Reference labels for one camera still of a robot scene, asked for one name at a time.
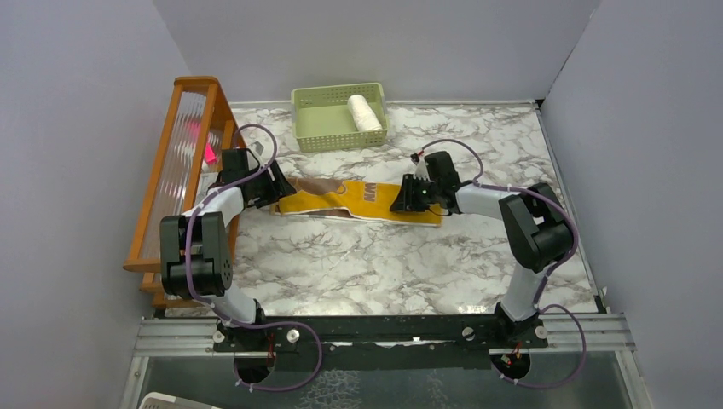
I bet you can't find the white basket corner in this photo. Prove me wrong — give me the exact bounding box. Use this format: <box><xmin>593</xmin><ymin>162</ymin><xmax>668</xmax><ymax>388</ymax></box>
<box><xmin>138</xmin><ymin>392</ymin><xmax>219</xmax><ymax>409</ymax></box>

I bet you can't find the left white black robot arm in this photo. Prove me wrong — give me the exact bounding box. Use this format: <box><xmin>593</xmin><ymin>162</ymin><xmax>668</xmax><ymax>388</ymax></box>
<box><xmin>159</xmin><ymin>148</ymin><xmax>296</xmax><ymax>350</ymax></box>

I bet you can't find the aluminium frame rail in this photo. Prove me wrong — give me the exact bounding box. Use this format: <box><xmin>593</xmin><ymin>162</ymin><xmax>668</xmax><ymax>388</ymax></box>
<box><xmin>120</xmin><ymin>313</ymin><xmax>651</xmax><ymax>408</ymax></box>

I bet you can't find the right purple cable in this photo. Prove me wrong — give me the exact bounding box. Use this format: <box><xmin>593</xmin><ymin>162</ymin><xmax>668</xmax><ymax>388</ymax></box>
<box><xmin>411</xmin><ymin>138</ymin><xmax>588</xmax><ymax>390</ymax></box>

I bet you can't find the white cream towel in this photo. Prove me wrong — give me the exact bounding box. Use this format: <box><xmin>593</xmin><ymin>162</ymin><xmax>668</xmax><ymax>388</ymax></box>
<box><xmin>347</xmin><ymin>95</ymin><xmax>383</xmax><ymax>132</ymax></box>

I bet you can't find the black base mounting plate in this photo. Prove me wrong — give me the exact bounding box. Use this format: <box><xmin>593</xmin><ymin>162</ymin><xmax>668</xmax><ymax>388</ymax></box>
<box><xmin>212</xmin><ymin>314</ymin><xmax>548</xmax><ymax>372</ymax></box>

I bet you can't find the pink object in rack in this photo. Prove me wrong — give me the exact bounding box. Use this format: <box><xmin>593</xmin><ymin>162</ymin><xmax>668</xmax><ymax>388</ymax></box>
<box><xmin>204</xmin><ymin>144</ymin><xmax>217</xmax><ymax>165</ymax></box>

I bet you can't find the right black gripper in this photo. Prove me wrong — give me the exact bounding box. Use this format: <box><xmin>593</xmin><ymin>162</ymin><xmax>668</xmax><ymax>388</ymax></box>
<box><xmin>390</xmin><ymin>173</ymin><xmax>441</xmax><ymax>212</ymax></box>

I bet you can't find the wooden rack with clear panel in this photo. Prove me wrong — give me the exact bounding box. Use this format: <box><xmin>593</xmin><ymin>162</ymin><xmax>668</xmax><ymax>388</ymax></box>
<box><xmin>123</xmin><ymin>76</ymin><xmax>246</xmax><ymax>310</ymax></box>

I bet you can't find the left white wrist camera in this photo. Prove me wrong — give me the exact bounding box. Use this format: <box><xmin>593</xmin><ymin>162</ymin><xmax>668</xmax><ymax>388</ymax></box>
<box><xmin>250</xmin><ymin>141</ymin><xmax>264</xmax><ymax>158</ymax></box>

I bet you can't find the light green plastic basket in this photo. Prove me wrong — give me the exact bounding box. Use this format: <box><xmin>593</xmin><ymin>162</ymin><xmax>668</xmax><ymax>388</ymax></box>
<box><xmin>291</xmin><ymin>83</ymin><xmax>389</xmax><ymax>153</ymax></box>

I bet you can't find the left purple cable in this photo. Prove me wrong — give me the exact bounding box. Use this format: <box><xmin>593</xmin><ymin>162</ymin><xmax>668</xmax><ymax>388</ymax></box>
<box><xmin>184</xmin><ymin>123</ymin><xmax>324</xmax><ymax>394</ymax></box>

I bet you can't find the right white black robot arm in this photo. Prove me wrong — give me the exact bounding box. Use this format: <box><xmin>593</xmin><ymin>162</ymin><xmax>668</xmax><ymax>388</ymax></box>
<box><xmin>390</xmin><ymin>151</ymin><xmax>579</xmax><ymax>347</ymax></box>

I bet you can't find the yellow towel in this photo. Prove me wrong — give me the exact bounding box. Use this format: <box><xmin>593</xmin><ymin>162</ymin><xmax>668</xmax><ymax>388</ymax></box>
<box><xmin>269</xmin><ymin>178</ymin><xmax>442</xmax><ymax>227</ymax></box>

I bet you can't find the purple cable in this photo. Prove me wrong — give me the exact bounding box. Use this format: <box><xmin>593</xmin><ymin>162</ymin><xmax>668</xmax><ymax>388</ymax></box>
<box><xmin>184</xmin><ymin>123</ymin><xmax>324</xmax><ymax>394</ymax></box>
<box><xmin>411</xmin><ymin>138</ymin><xmax>588</xmax><ymax>390</ymax></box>

